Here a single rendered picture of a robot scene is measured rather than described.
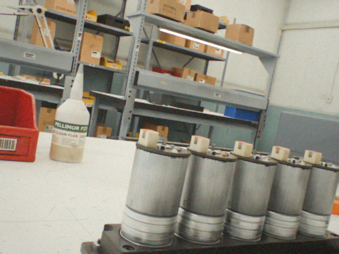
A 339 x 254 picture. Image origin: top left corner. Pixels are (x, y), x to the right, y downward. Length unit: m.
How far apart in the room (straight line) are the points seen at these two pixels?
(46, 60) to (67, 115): 2.05
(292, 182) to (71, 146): 0.24
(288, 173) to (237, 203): 0.04
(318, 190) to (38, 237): 0.16
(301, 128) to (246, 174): 0.50
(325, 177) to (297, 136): 0.46
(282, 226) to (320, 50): 5.85
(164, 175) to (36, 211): 0.11
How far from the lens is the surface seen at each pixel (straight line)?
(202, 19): 2.99
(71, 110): 0.39
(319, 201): 0.24
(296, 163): 0.22
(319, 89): 5.89
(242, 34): 3.25
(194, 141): 0.18
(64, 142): 0.39
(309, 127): 0.68
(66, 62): 2.46
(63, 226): 0.23
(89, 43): 4.33
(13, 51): 2.40
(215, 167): 0.18
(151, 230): 0.17
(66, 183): 0.32
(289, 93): 6.21
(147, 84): 2.68
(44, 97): 2.51
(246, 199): 0.20
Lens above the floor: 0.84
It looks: 5 degrees down
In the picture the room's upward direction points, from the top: 11 degrees clockwise
